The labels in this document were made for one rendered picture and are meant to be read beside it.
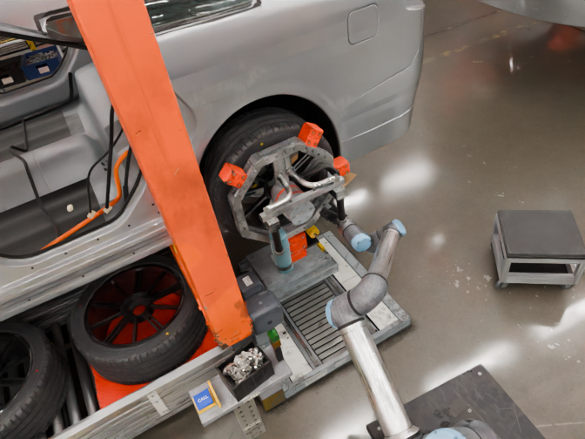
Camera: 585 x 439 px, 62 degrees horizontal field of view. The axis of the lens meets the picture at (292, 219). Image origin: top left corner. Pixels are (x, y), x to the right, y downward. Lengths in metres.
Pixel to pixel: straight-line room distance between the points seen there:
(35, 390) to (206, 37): 1.70
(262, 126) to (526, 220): 1.59
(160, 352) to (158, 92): 1.35
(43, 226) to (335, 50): 1.70
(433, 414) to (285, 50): 1.66
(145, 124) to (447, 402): 1.67
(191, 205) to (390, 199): 2.13
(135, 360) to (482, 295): 1.92
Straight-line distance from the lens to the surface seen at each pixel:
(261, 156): 2.20
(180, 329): 2.40
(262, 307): 2.47
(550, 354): 2.89
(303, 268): 2.82
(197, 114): 2.09
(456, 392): 2.34
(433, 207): 3.48
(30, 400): 2.54
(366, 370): 1.97
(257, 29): 2.08
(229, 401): 2.20
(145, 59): 1.37
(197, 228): 1.70
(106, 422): 2.50
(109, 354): 2.46
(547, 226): 3.00
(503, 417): 2.33
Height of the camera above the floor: 2.37
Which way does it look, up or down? 44 degrees down
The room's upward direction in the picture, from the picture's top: 10 degrees counter-clockwise
